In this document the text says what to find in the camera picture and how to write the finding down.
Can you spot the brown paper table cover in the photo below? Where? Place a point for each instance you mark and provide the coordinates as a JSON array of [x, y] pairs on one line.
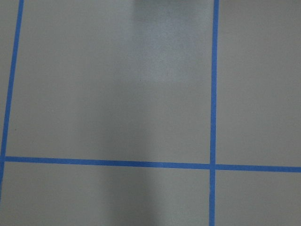
[[111, 107]]

